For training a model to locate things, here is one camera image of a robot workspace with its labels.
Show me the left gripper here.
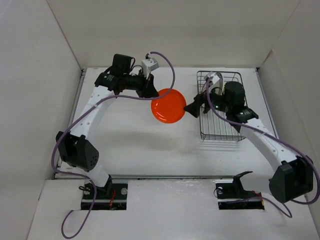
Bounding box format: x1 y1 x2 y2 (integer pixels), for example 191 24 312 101
123 69 159 100

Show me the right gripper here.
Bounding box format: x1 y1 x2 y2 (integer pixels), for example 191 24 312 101
183 85 232 118

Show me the orange sunburst pattern plate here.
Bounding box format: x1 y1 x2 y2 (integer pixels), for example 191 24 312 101
207 73 220 93

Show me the teal rimmed white plate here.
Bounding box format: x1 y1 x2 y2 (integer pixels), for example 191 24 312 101
216 72 224 96

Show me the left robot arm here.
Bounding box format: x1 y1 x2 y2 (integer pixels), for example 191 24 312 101
53 53 159 199

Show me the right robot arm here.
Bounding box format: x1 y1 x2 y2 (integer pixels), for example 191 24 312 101
183 81 319 203

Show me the grey wire dish rack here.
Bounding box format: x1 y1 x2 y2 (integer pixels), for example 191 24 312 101
199 71 245 142

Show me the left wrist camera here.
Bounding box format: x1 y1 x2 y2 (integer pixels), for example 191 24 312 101
141 58 159 78

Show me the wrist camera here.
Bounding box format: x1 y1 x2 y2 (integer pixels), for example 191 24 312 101
204 71 219 85
141 58 159 78

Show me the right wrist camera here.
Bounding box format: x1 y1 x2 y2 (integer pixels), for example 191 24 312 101
204 71 219 85

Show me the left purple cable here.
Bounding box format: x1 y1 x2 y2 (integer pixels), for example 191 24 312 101
51 51 176 238

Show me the purple cable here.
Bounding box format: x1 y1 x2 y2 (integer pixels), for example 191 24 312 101
51 51 176 238
206 77 320 218

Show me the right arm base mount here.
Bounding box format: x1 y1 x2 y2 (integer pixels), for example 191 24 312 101
214 182 265 210

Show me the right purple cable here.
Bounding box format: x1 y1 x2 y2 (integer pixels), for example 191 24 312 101
206 77 320 218

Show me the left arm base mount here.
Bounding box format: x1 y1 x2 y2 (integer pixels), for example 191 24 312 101
78 183 128 211

